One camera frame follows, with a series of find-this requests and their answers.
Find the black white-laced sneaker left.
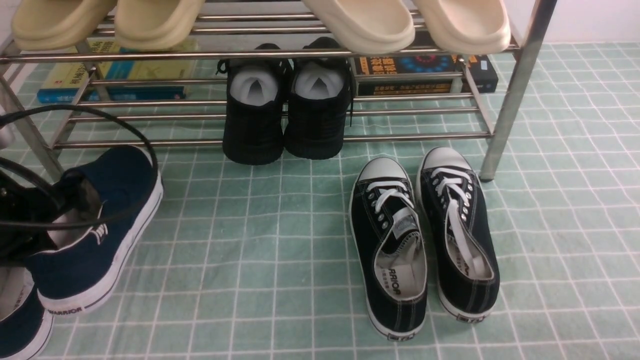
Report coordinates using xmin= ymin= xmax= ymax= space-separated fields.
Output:
xmin=349 ymin=157 xmax=428 ymax=342

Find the black high-top shoe left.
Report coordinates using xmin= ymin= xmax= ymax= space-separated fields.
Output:
xmin=216 ymin=58 xmax=293 ymax=166

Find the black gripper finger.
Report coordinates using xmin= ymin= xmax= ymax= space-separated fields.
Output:
xmin=52 ymin=169 xmax=104 ymax=226

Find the black cable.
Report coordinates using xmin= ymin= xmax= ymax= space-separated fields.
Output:
xmin=0 ymin=104 xmax=159 ymax=231

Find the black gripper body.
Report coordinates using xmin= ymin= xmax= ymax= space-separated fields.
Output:
xmin=0 ymin=172 xmax=63 ymax=267

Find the black book with orange text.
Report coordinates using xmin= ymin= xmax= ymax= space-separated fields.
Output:
xmin=350 ymin=31 xmax=499 ymax=96

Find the yellow and blue book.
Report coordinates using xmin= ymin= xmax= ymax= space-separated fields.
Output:
xmin=37 ymin=59 xmax=196 ymax=104

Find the yellow-beige slipper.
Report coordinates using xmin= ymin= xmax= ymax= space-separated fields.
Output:
xmin=114 ymin=0 xmax=205 ymax=51
xmin=11 ymin=0 xmax=117 ymax=51

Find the cream slipper far right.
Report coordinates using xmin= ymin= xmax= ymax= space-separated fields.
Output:
xmin=413 ymin=0 xmax=512 ymax=55

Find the black high-top shoe right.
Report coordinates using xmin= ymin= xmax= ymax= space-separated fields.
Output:
xmin=283 ymin=57 xmax=355 ymax=160

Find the cream slipper centre right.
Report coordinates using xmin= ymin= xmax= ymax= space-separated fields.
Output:
xmin=302 ymin=0 xmax=416 ymax=56

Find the cream slipper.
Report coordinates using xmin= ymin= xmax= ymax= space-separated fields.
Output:
xmin=413 ymin=0 xmax=512 ymax=55
xmin=302 ymin=0 xmax=416 ymax=56

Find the black white-laced sneaker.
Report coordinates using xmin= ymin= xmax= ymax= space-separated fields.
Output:
xmin=415 ymin=146 xmax=501 ymax=323
xmin=349 ymin=157 xmax=428 ymax=342

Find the green checked floor cloth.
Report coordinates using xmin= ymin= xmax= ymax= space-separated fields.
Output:
xmin=40 ymin=43 xmax=640 ymax=360

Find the silver metal shoe rack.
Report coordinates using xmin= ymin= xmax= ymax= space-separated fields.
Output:
xmin=1 ymin=0 xmax=556 ymax=182

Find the black white-laced sneaker right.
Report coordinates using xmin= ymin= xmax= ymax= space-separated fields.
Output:
xmin=415 ymin=146 xmax=501 ymax=323

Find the navy canvas shoe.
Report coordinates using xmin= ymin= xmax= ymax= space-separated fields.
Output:
xmin=0 ymin=267 xmax=54 ymax=360
xmin=24 ymin=145 xmax=164 ymax=317

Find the black high-top shoe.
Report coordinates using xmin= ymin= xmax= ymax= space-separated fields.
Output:
xmin=216 ymin=58 xmax=293 ymax=166
xmin=283 ymin=57 xmax=355 ymax=160

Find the yellow-beige slipper far left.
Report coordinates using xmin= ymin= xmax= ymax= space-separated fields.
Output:
xmin=11 ymin=0 xmax=117 ymax=51

